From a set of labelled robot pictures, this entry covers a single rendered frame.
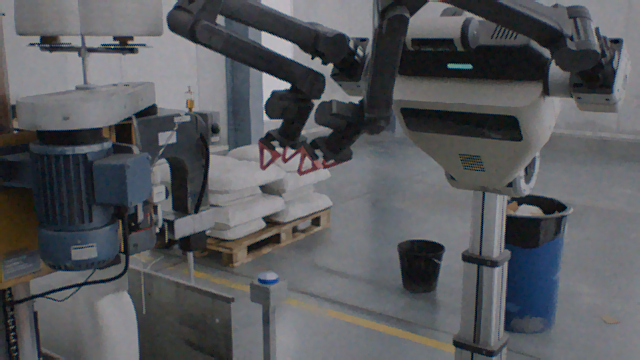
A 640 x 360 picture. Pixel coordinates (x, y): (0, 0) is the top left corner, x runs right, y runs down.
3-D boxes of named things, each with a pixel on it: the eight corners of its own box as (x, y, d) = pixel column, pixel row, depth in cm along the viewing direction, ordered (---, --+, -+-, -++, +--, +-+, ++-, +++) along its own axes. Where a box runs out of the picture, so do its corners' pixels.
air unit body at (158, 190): (171, 230, 161) (167, 168, 157) (155, 234, 157) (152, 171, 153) (158, 227, 163) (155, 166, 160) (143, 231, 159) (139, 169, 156)
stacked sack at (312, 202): (336, 210, 535) (336, 192, 532) (285, 229, 482) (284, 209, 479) (294, 202, 559) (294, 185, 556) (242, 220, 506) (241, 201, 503)
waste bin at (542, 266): (574, 312, 369) (584, 200, 355) (546, 346, 328) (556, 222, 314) (492, 293, 397) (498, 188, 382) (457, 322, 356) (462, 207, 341)
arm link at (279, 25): (212, -27, 122) (182, -38, 128) (188, 42, 125) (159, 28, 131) (353, 36, 157) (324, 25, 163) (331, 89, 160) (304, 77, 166)
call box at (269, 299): (287, 298, 191) (287, 279, 190) (270, 307, 185) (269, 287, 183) (267, 292, 195) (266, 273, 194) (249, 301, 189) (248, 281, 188)
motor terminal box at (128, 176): (155, 208, 133) (152, 152, 130) (131, 222, 123) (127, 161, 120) (117, 206, 135) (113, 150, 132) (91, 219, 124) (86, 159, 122)
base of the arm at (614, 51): (581, 41, 138) (569, 92, 136) (574, 21, 132) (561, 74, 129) (625, 41, 133) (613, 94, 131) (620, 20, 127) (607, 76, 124)
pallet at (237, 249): (330, 225, 536) (330, 208, 533) (233, 268, 438) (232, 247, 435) (253, 211, 580) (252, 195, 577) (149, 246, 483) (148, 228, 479)
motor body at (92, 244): (136, 259, 135) (128, 139, 129) (70, 281, 123) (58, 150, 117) (90, 245, 143) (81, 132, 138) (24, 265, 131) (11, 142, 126)
